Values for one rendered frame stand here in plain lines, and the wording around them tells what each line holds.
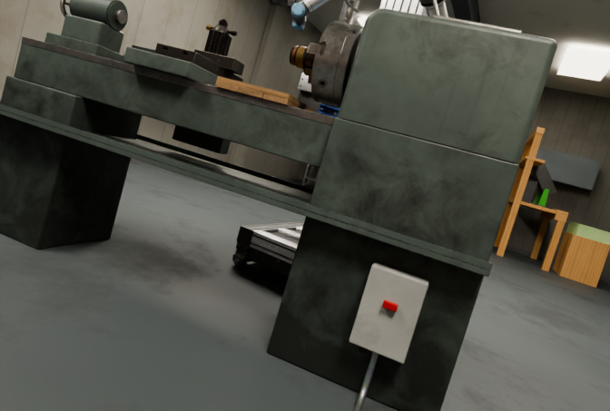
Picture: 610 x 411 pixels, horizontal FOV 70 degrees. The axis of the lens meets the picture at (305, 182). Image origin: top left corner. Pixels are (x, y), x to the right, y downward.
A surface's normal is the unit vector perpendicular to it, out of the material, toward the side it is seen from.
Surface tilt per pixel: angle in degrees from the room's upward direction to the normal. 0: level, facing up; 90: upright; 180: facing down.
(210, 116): 90
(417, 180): 90
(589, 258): 90
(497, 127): 90
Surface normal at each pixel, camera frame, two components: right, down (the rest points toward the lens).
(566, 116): -0.41, -0.05
